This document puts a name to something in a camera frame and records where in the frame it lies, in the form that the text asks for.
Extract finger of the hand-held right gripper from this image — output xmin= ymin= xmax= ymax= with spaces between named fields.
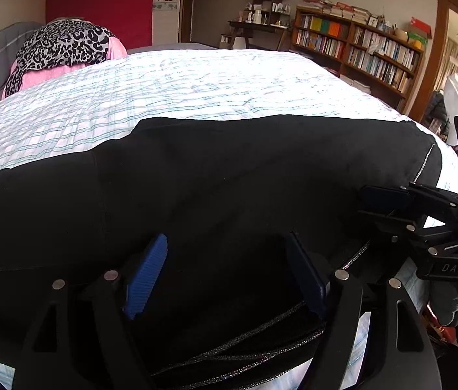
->
xmin=356 ymin=185 xmax=431 ymax=248
xmin=408 ymin=182 xmax=458 ymax=228

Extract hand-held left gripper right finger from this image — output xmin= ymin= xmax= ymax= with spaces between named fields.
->
xmin=285 ymin=231 xmax=444 ymax=390

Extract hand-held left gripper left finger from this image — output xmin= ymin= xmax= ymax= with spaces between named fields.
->
xmin=11 ymin=233 xmax=169 ymax=390

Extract black pants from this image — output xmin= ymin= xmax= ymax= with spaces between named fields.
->
xmin=0 ymin=116 xmax=444 ymax=389

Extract dark hanging jacket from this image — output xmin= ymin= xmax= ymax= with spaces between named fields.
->
xmin=427 ymin=89 xmax=452 ymax=137

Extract wooden bookshelf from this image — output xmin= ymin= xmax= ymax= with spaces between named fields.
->
xmin=291 ymin=6 xmax=425 ymax=111

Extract colourful boxes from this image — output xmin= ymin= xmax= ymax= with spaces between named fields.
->
xmin=407 ymin=16 xmax=434 ymax=50

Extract stacks of books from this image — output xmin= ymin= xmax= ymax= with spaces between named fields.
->
xmin=296 ymin=0 xmax=378 ymax=25

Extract plaid bed sheet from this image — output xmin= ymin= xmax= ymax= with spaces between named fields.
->
xmin=0 ymin=49 xmax=458 ymax=390

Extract wooden desk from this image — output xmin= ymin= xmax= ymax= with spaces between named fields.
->
xmin=221 ymin=20 xmax=291 ymax=52

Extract pink dotted bedding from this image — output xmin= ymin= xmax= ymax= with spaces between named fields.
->
xmin=9 ymin=36 xmax=129 ymax=91

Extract grey bed cover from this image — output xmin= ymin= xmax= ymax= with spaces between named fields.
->
xmin=127 ymin=42 xmax=218 ymax=56

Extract wooden desk shelf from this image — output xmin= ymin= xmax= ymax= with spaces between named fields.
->
xmin=246 ymin=0 xmax=291 ymax=25

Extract leopard print cloth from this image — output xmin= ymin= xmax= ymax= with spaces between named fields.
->
xmin=5 ymin=19 xmax=111 ymax=98

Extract dark wooden door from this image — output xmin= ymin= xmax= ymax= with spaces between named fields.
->
xmin=178 ymin=0 xmax=206 ymax=44

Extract red wardrobe panel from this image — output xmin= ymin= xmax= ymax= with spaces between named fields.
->
xmin=45 ymin=0 xmax=156 ymax=52

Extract wooden door frame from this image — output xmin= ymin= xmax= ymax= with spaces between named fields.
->
xmin=407 ymin=0 xmax=458 ymax=123

